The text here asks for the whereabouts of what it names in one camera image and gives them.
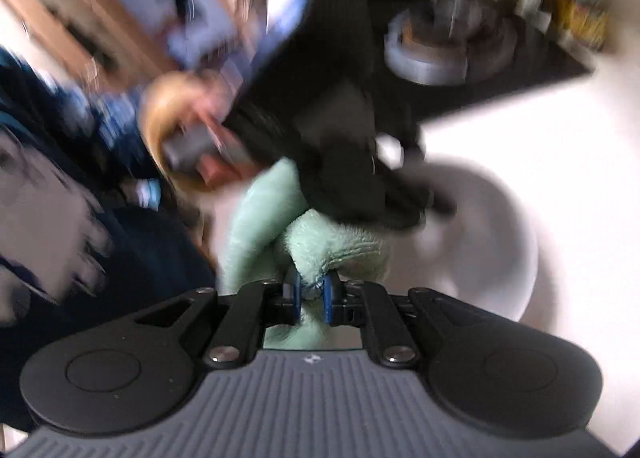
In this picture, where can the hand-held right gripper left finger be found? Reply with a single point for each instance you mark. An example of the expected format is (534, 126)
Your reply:
(296, 300)

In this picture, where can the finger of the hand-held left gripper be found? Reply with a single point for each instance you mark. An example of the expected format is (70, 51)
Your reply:
(420, 198)

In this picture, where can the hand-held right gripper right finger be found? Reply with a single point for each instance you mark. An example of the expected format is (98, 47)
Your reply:
(328, 305)

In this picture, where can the white bowl with grey print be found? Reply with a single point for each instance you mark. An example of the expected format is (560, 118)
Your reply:
(480, 238)

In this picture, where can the green cloth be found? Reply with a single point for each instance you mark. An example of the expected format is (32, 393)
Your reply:
(260, 228)

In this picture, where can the person's left hand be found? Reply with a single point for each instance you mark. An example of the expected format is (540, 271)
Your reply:
(170, 98)

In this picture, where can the gas burner with black grate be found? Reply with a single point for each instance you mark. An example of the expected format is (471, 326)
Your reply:
(450, 43)

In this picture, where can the black glass gas cooktop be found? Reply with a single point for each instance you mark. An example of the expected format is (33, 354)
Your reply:
(545, 63)

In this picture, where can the jar with yellow label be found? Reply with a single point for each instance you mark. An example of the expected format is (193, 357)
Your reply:
(585, 13)

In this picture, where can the wooden cabinet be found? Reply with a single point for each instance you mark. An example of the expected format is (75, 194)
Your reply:
(75, 3)

